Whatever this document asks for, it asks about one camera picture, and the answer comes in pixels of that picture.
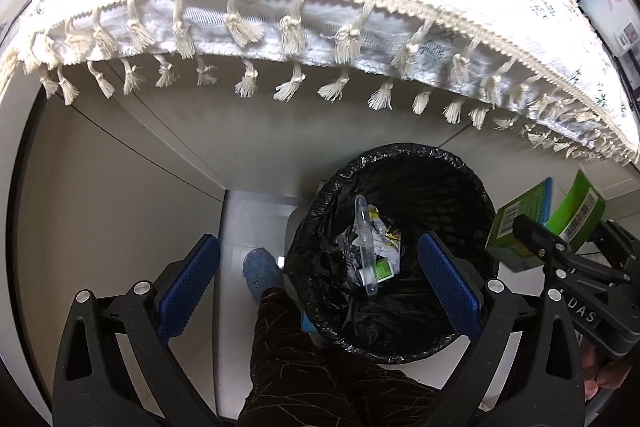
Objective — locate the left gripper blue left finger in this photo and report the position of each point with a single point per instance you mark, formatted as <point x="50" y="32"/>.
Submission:
<point x="181" y="286"/>

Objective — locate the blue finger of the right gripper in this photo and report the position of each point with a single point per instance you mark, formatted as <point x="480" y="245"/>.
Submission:
<point x="537" y="236"/>
<point x="620" y="249"/>

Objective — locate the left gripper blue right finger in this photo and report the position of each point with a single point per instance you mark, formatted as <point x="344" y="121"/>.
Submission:
<point x="453" y="286"/>

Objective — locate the green drink carton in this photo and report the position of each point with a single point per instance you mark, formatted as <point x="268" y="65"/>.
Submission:
<point x="573" y="221"/>

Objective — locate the black trash bin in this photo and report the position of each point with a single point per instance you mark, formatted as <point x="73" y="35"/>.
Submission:
<point x="411" y="189"/>

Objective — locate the right hand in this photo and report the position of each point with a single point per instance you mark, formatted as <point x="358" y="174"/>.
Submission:
<point x="600" y="372"/>

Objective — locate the blue shoe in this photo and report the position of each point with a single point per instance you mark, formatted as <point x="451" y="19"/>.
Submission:
<point x="261" y="273"/>

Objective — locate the clear plastic tube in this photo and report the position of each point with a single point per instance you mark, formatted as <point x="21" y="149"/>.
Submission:
<point x="366" y="246"/>

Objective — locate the dark patterned trousers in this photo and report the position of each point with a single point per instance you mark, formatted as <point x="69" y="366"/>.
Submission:
<point x="296" y="383"/>

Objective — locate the white rice cooker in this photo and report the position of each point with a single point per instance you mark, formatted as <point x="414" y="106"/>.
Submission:
<point x="616" y="22"/>

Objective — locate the white floral tablecloth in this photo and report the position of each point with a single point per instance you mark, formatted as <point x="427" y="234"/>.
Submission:
<point x="535" y="65"/>

